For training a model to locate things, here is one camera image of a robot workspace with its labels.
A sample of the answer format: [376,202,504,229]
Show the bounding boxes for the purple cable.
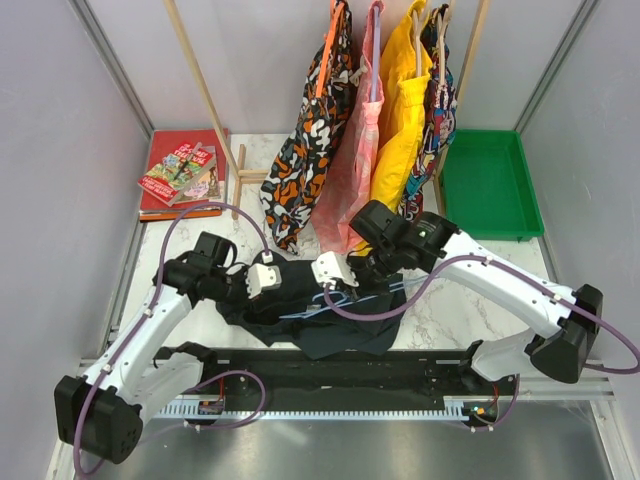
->
[322,254,640,375]
[72,202,274,475]

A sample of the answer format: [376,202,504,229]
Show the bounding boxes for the pink patterned shorts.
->
[311,1,384,254]

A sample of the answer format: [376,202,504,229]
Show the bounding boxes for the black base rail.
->
[154,342,515,413]

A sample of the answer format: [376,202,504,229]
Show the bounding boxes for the dark navy shorts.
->
[216,254,403,360]

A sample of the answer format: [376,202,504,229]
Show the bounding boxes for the large red book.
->
[139,129,227,214]

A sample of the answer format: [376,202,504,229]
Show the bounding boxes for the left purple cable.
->
[72,202,274,475]

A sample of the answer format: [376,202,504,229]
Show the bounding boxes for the wooden hanger under comic shorts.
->
[436,1,455,88]

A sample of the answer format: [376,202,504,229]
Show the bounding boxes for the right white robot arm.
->
[350,200,603,394]

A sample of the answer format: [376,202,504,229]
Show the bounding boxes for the grey slotted cable duct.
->
[153,396,492,422]

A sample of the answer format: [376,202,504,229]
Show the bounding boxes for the orange thin book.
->
[139,208,222,222]

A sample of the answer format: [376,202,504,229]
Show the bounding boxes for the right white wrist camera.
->
[311,251,359,289]

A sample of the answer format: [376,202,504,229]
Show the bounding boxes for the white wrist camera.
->
[245,252,282,299]
[311,251,359,289]

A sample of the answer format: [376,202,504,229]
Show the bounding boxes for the comic print shorts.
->
[399,4,457,220]

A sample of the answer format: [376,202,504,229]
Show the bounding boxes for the wooden hanger under yellow shorts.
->
[410,1,432,77]

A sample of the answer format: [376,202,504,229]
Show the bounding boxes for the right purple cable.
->
[322,254,640,375]

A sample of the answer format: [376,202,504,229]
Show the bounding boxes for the colourful paperback book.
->
[138,142,217,206]

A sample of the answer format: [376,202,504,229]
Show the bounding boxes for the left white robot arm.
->
[54,232,247,464]

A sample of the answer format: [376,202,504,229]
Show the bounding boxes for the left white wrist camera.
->
[245,252,282,299]

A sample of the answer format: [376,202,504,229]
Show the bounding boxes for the green plastic tray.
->
[440,129,544,242]

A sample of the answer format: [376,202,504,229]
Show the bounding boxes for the pink illustrated book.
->
[176,146,227,205]

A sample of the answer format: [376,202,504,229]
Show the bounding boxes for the yellow shorts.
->
[354,0,434,251]

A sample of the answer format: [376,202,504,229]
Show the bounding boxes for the camouflage orange black shorts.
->
[259,3,356,254]

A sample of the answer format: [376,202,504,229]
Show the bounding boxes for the blue wire hanger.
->
[280,275,427,320]

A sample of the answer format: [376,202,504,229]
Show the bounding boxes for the orange plastic hanger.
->
[315,1,347,98]

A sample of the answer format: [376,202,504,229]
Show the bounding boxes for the wooden clothes rack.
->
[163,0,491,221]

